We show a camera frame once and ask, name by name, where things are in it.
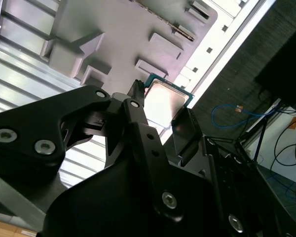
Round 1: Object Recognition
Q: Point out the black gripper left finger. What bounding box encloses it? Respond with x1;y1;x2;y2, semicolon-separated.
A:
0;79;185;223

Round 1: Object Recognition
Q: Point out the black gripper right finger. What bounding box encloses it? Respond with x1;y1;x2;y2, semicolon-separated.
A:
171;108;294;237

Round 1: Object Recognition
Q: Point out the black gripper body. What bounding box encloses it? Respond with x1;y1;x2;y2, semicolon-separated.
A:
38;158;224;237

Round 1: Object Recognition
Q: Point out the silver CPU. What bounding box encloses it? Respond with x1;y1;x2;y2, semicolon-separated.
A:
142;73;196;130

